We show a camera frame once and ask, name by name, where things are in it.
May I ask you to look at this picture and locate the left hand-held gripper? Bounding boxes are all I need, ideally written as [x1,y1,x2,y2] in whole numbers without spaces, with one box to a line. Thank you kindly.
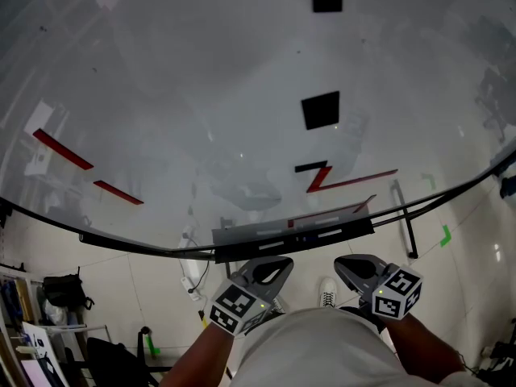
[209,255,294,336]

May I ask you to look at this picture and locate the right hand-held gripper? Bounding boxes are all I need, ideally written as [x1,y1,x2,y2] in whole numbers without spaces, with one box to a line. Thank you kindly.
[333,253,425,321]

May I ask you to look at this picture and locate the blue marker pen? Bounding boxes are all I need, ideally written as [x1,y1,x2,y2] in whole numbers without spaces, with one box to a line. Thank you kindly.
[305,229,344,242]

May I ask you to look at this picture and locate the person's left forearm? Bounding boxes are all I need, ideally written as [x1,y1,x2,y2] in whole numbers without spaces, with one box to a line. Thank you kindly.
[159,320,235,387]

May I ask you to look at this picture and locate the person's right forearm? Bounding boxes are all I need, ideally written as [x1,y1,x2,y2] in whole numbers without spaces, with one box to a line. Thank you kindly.
[385,311,467,382]

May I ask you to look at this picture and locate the black marker tray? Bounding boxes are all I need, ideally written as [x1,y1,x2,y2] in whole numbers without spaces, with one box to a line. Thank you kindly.
[212,218,375,264]

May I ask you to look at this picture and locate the white whiteboard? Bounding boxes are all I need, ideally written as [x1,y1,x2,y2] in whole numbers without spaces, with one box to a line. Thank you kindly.
[0,0,516,260]

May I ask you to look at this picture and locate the white right shoe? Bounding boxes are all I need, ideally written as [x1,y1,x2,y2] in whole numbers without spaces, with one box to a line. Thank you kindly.
[318,277,339,309]

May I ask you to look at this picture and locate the white power strip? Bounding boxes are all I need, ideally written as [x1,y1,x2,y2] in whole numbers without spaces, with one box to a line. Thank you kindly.
[180,276,202,302]

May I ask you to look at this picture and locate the white shirt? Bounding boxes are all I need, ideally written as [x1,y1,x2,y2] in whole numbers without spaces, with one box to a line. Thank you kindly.
[229,306,491,387]

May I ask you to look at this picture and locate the black tape strip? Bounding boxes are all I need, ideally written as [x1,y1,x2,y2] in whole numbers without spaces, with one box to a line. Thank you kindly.
[294,160,328,173]

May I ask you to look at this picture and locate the large black tape square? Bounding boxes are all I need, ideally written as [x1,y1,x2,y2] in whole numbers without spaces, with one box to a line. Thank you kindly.
[301,90,341,131]

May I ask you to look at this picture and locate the black office chair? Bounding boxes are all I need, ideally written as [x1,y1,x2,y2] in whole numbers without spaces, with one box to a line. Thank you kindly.
[86,327,173,387]

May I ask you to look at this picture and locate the white metal bar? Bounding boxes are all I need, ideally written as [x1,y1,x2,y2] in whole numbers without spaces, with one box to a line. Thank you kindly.
[40,323,110,335]

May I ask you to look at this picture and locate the black backpack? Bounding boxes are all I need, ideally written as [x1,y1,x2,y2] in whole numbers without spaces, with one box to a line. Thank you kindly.
[42,267,96,310]

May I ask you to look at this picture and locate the clear plastic bag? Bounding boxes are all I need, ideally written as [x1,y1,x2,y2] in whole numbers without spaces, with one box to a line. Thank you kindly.
[42,298,68,326]

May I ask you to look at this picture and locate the white panel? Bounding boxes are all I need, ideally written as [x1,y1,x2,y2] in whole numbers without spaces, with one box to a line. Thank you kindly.
[20,321,68,387]

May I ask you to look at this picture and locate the pink tablet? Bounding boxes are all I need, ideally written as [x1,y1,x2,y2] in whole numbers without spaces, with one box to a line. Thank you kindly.
[19,359,53,387]

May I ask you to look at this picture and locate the white storage shelf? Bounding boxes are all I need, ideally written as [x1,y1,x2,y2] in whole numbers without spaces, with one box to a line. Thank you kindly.
[0,263,45,387]

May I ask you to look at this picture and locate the small black tape square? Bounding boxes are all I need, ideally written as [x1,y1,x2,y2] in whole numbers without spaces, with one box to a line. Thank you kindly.
[312,0,343,14]

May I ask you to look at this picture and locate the black cable bundle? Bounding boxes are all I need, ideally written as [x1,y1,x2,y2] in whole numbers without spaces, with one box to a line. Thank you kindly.
[479,316,516,387]

